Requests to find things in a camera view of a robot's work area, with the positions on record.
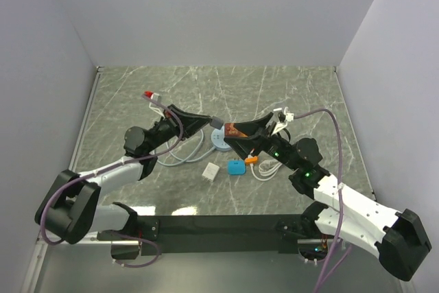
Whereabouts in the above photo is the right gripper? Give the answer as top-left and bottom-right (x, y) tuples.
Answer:
(224, 112), (300, 171)

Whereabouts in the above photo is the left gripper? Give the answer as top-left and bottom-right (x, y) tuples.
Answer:
(145, 104), (212, 153)

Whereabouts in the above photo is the red cube socket adapter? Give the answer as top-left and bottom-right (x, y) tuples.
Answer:
(224, 123), (248, 138)

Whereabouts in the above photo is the small grey charger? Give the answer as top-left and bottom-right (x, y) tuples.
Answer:
(210, 116), (224, 130)

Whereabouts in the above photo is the round light blue power strip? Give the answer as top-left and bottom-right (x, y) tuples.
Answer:
(211, 128), (232, 152)

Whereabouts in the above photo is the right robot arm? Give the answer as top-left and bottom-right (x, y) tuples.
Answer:
(224, 110), (432, 281)

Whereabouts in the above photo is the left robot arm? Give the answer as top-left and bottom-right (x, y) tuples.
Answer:
(34, 105), (213, 245)

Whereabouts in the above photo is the white square plug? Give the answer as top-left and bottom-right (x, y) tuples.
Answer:
(202, 163), (220, 182)

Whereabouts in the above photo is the orange power strip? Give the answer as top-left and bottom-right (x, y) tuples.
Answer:
(244, 150), (259, 165)

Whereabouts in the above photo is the blue square adapter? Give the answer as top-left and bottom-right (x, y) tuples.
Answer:
(227, 160), (246, 176)

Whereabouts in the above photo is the black base beam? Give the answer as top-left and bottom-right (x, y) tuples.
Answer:
(97, 214), (333, 260)

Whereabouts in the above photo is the light blue power cable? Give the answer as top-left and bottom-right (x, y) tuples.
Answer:
(156, 134), (217, 167)

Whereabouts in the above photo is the white power cable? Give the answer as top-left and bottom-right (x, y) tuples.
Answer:
(249, 159), (285, 182)

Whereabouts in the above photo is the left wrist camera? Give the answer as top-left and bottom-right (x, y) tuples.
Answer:
(142, 91), (171, 118)

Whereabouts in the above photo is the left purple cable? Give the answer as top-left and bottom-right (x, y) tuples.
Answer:
(40, 95), (186, 269)

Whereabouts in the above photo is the purple cable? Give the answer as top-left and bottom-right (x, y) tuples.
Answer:
(40, 95), (186, 269)
(293, 108), (353, 293)

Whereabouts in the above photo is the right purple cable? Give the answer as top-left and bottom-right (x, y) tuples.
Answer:
(293, 108), (353, 293)

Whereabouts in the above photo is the aluminium rail frame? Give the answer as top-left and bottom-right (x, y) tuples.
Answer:
(23, 66), (373, 292)

